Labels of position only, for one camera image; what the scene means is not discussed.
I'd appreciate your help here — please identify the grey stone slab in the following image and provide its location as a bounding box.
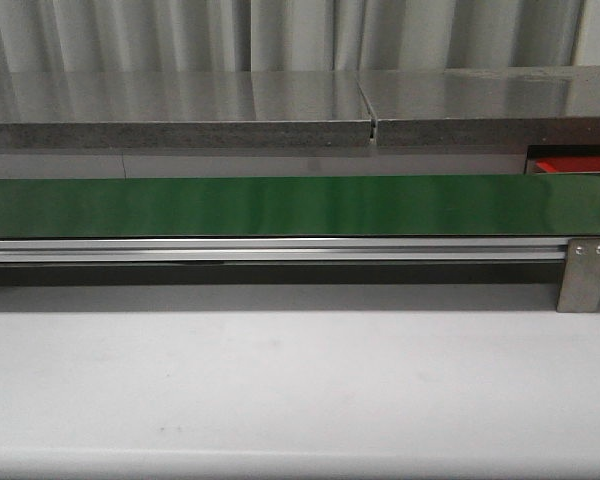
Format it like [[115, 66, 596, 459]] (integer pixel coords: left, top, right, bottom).
[[358, 66, 600, 147], [0, 72, 373, 150]]

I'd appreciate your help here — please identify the grey stone slab left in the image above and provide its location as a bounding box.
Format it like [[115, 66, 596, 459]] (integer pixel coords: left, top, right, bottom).
[[0, 72, 373, 150]]

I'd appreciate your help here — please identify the grey stone slab right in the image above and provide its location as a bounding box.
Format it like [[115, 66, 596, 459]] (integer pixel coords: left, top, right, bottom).
[[358, 66, 600, 147]]

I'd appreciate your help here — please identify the red plastic tray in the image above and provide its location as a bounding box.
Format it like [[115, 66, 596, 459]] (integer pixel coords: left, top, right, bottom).
[[535, 156, 600, 173]]

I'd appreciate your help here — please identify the green conveyor belt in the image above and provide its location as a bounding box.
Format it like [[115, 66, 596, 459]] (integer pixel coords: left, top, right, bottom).
[[0, 174, 600, 239]]

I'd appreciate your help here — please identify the steel conveyor support bracket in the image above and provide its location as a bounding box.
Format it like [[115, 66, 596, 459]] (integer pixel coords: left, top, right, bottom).
[[556, 237, 600, 313]]

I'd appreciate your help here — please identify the white pleated curtain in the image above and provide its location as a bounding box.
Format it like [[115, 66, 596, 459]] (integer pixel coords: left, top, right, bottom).
[[0, 1, 600, 72]]

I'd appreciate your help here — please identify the aluminium conveyor side rail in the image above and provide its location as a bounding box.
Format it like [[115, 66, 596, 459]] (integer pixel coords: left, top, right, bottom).
[[0, 237, 569, 263]]

